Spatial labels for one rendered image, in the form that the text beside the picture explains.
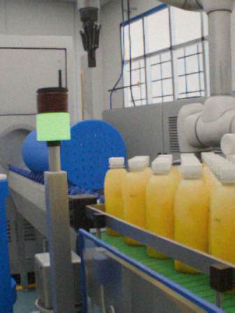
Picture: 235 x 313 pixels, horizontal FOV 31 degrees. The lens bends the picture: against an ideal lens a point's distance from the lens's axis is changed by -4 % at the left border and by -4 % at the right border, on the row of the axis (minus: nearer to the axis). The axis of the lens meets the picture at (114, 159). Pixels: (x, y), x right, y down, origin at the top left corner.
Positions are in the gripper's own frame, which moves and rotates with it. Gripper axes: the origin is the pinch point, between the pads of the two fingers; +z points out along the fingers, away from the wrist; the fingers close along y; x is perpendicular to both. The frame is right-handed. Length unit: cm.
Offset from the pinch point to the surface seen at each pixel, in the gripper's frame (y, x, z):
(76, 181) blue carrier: 0.6, 10.3, 48.3
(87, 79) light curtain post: 90, -56, -5
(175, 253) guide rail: -94, 49, 51
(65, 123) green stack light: -74, 57, 28
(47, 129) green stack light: -74, 60, 29
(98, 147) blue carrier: -1.9, 0.8, 35.8
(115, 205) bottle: -54, 32, 49
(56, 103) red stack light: -75, 59, 24
